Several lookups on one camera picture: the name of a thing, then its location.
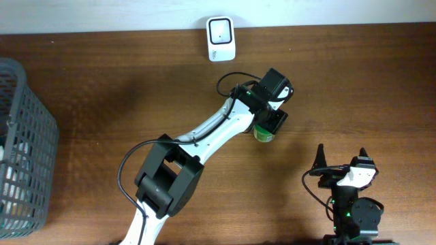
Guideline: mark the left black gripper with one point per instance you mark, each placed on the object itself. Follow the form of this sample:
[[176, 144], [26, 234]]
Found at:
[[276, 115]]

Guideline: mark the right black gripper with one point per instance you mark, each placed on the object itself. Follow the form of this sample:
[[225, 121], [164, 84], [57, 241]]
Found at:
[[320, 160]]

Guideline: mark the green lid jar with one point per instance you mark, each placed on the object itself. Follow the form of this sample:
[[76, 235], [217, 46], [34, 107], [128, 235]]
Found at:
[[262, 135]]

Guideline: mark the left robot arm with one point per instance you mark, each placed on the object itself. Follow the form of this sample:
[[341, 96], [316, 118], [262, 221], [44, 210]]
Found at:
[[171, 171]]

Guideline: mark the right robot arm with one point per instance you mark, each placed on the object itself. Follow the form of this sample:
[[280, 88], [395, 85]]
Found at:
[[355, 219]]

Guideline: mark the white barcode scanner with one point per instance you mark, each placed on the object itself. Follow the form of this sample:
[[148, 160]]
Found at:
[[220, 39]]

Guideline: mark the grey plastic mesh basket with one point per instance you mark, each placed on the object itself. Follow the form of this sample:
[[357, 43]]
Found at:
[[29, 140]]

